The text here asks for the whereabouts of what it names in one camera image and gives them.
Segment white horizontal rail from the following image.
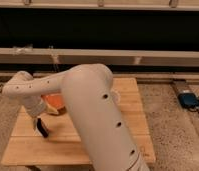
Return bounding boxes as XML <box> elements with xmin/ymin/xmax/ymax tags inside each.
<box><xmin>0</xmin><ymin>47</ymin><xmax>199</xmax><ymax>67</ymax></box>

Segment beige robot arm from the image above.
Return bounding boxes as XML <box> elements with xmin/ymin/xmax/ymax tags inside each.
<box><xmin>2</xmin><ymin>64</ymin><xmax>150</xmax><ymax>171</ymax></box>

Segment wooden table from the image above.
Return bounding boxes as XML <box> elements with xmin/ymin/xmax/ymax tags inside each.
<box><xmin>1</xmin><ymin>78</ymin><xmax>156</xmax><ymax>166</ymax></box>

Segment orange bowl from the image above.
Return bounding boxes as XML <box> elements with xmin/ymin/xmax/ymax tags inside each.
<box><xmin>42</xmin><ymin>94</ymin><xmax>65</xmax><ymax>116</ymax></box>

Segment black and brown eraser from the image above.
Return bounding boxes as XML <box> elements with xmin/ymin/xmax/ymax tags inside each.
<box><xmin>37</xmin><ymin>119</ymin><xmax>49</xmax><ymax>138</ymax></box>

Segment blue device on floor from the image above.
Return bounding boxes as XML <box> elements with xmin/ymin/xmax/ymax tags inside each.
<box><xmin>178</xmin><ymin>93</ymin><xmax>199</xmax><ymax>108</ymax></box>

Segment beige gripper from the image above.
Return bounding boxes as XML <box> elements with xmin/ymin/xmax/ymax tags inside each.
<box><xmin>24</xmin><ymin>96</ymin><xmax>46</xmax><ymax>131</ymax></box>

